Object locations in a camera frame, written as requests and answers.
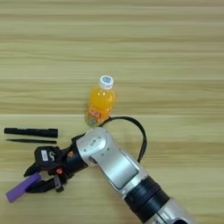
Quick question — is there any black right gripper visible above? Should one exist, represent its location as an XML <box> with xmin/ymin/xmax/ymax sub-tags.
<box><xmin>24</xmin><ymin>134</ymin><xmax>88</xmax><ymax>194</ymax></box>

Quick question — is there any purple rectangular block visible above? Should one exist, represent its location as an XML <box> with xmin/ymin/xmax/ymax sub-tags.
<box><xmin>5</xmin><ymin>171</ymin><xmax>42</xmax><ymax>204</ymax></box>

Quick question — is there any orange juice bottle white cap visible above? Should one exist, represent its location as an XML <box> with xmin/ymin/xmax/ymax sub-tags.
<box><xmin>84</xmin><ymin>74</ymin><xmax>116</xmax><ymax>128</ymax></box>

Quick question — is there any small black box white label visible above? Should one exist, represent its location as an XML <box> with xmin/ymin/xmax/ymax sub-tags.
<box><xmin>33</xmin><ymin>145</ymin><xmax>60</xmax><ymax>172</ymax></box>

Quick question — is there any thin black stick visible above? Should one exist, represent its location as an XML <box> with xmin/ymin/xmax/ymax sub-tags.
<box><xmin>6</xmin><ymin>138</ymin><xmax>58</xmax><ymax>144</ymax></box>

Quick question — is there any black marker pen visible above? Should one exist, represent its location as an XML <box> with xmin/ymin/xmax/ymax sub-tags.
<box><xmin>3</xmin><ymin>127</ymin><xmax>59</xmax><ymax>138</ymax></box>

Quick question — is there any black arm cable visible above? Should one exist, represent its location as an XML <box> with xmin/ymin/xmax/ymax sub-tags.
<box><xmin>99</xmin><ymin>115</ymin><xmax>148</xmax><ymax>164</ymax></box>

